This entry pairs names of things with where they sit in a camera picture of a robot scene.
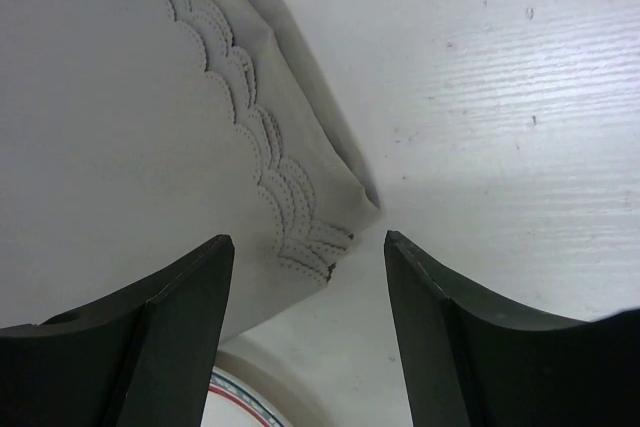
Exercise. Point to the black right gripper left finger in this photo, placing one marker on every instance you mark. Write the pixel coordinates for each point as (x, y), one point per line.
(140, 356)

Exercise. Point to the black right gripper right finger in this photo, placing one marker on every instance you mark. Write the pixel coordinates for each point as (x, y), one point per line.
(472, 357)

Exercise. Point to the white plate with coloured rim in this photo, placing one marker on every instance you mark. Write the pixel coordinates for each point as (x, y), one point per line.
(242, 392)

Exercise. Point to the grey cloth napkin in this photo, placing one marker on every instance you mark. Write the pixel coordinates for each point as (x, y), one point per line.
(134, 130)

